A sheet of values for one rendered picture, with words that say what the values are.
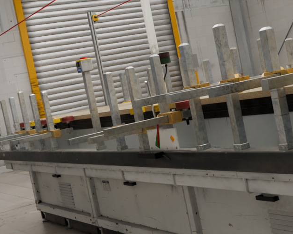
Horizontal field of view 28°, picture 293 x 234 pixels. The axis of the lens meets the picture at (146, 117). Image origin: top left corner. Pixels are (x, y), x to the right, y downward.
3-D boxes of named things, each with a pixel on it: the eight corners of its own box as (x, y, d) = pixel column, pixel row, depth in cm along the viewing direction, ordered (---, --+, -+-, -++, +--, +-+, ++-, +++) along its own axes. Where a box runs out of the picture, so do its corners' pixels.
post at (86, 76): (99, 150, 327) (83, 71, 325) (96, 150, 332) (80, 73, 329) (107, 148, 329) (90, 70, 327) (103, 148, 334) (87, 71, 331)
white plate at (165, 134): (179, 150, 254) (175, 128, 254) (149, 150, 277) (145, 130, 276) (180, 150, 254) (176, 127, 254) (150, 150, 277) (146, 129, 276)
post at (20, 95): (31, 154, 436) (18, 91, 434) (29, 154, 439) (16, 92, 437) (36, 153, 438) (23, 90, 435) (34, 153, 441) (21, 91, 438)
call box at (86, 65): (83, 73, 323) (80, 59, 323) (77, 74, 329) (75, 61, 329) (94, 71, 327) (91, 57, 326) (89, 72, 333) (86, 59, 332)
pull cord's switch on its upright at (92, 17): (114, 125, 555) (90, 10, 549) (107, 125, 568) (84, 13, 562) (121, 123, 559) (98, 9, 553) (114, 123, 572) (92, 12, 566)
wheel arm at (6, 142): (1, 146, 396) (0, 140, 396) (0, 146, 399) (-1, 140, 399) (60, 133, 418) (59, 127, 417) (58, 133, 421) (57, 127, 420)
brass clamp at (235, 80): (239, 91, 210) (236, 77, 210) (217, 94, 222) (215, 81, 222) (252, 88, 213) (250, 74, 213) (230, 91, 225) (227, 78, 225)
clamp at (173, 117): (173, 123, 254) (170, 112, 254) (157, 125, 266) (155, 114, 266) (183, 121, 257) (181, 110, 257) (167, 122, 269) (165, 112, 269)
